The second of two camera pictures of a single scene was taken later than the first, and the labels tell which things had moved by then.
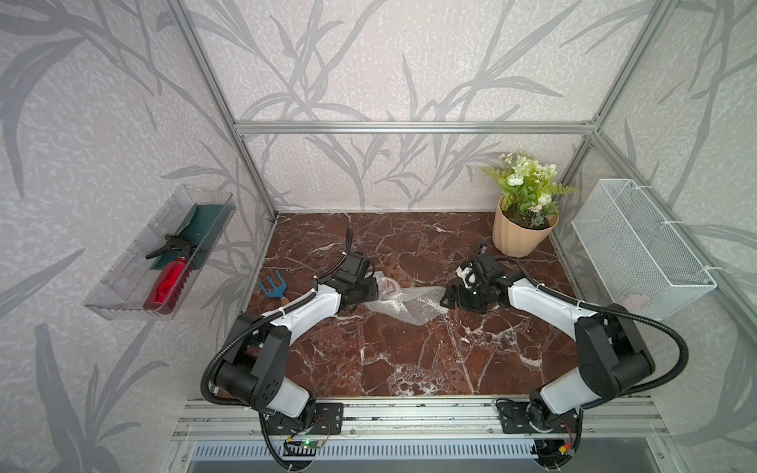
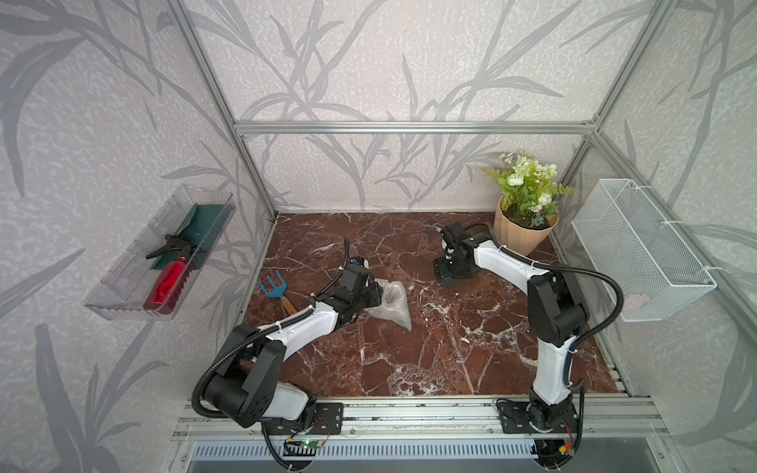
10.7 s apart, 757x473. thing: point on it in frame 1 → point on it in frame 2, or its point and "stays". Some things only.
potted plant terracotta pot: x=528 y=208 stays
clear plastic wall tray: x=153 y=275 stays
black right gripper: x=458 y=303 → x=440 y=270
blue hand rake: x=278 y=291 stays
